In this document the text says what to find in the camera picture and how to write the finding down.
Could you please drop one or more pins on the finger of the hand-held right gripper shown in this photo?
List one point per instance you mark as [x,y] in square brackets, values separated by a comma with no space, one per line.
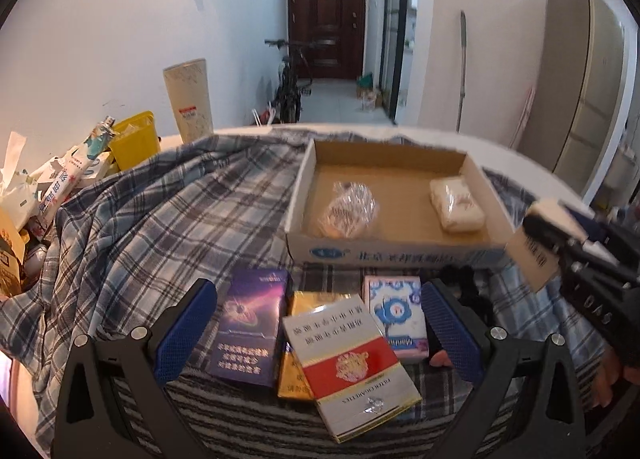
[545,234]

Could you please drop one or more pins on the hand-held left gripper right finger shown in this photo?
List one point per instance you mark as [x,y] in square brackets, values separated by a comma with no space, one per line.
[450,334]

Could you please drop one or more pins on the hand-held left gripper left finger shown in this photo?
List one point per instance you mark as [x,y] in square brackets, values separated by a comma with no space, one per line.
[185,329]

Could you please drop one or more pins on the black hair scrunchie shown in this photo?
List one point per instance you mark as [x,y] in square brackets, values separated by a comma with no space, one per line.
[467,284]

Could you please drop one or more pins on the pink tissue pack blue flower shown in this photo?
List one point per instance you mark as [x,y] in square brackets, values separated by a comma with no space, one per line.
[395,314]

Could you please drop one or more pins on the purple cigarette box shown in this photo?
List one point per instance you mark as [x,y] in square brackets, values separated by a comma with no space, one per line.
[250,324]

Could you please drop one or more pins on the red and white cigarette box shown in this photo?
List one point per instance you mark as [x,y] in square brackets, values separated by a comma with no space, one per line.
[350,369]

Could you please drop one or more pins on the yellow cigarette box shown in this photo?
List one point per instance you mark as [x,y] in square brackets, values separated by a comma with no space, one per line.
[307,306]

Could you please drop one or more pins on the person's right hand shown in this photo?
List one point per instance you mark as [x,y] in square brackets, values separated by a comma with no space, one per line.
[607,379]

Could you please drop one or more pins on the blue plaid shirt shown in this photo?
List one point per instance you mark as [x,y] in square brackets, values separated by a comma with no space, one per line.
[175,219]

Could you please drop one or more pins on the beige cabinet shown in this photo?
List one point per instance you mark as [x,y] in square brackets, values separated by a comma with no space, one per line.
[575,89]

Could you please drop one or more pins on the plastic-wrapped bread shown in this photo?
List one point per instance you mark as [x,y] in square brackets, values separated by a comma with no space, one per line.
[348,211]

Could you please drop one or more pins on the long grey pole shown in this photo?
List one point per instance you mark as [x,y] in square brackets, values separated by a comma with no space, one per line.
[462,69]

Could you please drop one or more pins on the orange paper carton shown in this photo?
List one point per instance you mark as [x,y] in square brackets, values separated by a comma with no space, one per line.
[10,259]

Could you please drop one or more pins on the toothpaste box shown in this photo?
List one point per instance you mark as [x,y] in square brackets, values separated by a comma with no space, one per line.
[75,169]

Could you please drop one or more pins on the yellow plastic bin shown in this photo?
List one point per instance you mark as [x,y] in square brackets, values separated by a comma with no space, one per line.
[132,141]

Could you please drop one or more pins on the small cardboard box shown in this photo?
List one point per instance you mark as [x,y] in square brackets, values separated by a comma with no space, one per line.
[371,100]

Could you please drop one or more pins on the white plastic bag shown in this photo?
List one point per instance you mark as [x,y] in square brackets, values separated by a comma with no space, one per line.
[20,179]

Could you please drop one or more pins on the white marbled cylinder container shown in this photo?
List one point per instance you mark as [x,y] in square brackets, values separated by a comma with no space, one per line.
[189,99]

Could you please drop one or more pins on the green bag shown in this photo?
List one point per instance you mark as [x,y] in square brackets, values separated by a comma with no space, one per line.
[366,81]

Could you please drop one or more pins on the black-framed glass sliding door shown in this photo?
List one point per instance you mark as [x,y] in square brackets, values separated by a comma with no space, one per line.
[397,29]

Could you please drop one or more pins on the black bicycle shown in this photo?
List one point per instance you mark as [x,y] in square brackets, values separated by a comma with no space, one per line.
[291,89]

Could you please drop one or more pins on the dark brown entrance door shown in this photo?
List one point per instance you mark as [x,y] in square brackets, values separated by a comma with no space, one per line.
[327,19]

